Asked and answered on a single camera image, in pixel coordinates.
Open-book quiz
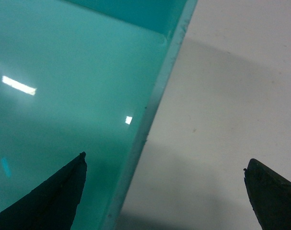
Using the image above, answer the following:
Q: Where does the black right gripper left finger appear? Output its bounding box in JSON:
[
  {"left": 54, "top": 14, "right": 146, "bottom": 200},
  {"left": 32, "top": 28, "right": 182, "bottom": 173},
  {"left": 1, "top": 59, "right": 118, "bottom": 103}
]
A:
[{"left": 0, "top": 152, "right": 87, "bottom": 230}]

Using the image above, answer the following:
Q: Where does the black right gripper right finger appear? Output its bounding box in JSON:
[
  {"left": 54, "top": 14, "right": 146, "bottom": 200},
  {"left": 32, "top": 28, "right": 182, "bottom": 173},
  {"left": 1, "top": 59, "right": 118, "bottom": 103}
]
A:
[{"left": 244, "top": 159, "right": 291, "bottom": 230}]

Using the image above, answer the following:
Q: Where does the teal plastic tray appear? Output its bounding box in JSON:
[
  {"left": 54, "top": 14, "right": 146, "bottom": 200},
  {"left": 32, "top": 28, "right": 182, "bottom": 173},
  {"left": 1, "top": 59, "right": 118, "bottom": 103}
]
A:
[{"left": 0, "top": 0, "right": 197, "bottom": 230}]

